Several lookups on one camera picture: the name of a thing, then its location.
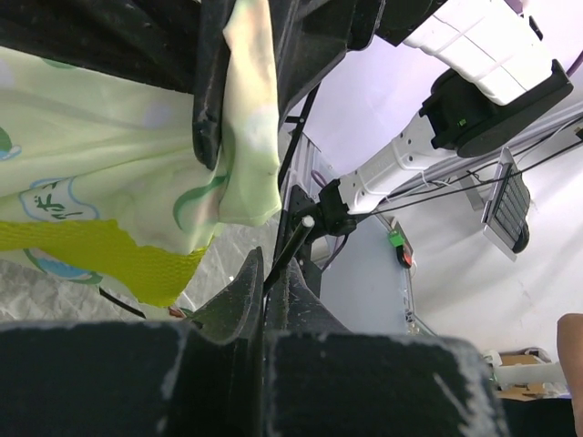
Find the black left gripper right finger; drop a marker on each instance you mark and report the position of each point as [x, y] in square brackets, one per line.
[322, 380]

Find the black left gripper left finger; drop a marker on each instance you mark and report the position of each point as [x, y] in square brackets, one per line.
[149, 378]

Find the grey keyboard on wall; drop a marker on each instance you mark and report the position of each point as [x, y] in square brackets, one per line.
[504, 217]

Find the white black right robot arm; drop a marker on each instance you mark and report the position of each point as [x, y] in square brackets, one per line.
[499, 79]

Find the black tent pole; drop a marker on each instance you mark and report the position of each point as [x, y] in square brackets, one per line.
[288, 252]
[121, 304]

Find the person's bare forearm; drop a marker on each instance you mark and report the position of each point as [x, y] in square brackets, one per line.
[569, 349]

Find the green patterned pet tent fabric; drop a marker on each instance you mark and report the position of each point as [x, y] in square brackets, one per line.
[99, 182]

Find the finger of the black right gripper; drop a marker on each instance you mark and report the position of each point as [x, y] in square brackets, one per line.
[212, 59]
[310, 38]

